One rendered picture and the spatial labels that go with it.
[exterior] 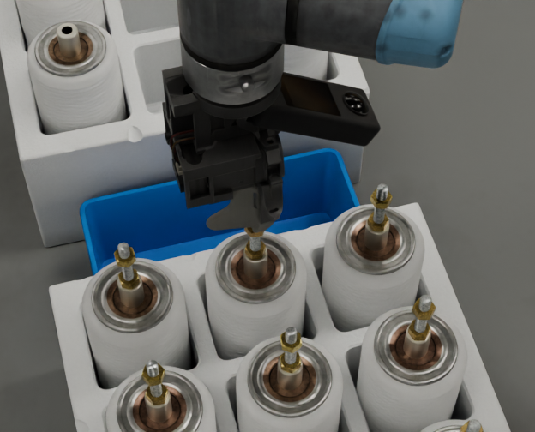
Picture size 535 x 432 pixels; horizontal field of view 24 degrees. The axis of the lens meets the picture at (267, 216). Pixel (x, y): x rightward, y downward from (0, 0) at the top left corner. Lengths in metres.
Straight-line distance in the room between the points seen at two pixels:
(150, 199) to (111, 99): 0.12
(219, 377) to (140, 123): 0.32
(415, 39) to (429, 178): 0.75
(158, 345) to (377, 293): 0.21
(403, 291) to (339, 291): 0.06
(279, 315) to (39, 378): 0.36
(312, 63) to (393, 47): 0.57
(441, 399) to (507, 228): 0.42
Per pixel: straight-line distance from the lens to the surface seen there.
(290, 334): 1.04
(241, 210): 1.04
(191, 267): 1.26
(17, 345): 1.44
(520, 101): 1.64
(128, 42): 1.44
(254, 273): 1.16
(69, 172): 1.39
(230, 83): 0.89
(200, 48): 0.87
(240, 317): 1.16
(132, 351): 1.16
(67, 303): 1.25
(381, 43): 0.82
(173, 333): 1.16
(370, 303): 1.20
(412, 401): 1.13
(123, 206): 1.40
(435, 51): 0.82
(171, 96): 0.92
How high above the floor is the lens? 1.26
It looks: 57 degrees down
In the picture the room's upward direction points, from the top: straight up
